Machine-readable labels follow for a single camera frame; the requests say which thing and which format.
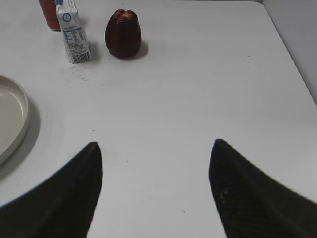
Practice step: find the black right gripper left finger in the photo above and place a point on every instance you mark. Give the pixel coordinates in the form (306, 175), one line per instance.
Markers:
(60, 207)

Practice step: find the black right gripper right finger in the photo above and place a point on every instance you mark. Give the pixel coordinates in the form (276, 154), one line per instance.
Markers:
(251, 204)

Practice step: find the white blue milk carton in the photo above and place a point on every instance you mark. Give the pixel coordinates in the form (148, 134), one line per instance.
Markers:
(75, 39)

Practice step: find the cream round plate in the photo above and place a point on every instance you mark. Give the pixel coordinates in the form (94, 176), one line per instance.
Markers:
(14, 116)

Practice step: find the dark red wax apple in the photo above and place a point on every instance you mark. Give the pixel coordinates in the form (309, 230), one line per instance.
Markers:
(123, 34)

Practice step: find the red can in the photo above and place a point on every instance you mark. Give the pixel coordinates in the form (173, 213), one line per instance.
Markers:
(49, 11)

